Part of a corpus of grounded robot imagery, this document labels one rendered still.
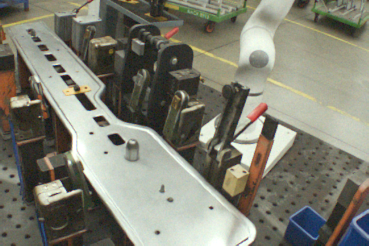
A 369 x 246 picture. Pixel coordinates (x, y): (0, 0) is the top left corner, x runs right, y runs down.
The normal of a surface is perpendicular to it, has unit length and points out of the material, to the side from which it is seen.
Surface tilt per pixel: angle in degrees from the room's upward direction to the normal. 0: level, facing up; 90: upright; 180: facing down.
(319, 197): 0
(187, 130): 90
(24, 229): 0
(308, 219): 85
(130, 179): 0
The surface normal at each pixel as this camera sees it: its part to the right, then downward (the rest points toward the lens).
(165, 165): 0.13, -0.85
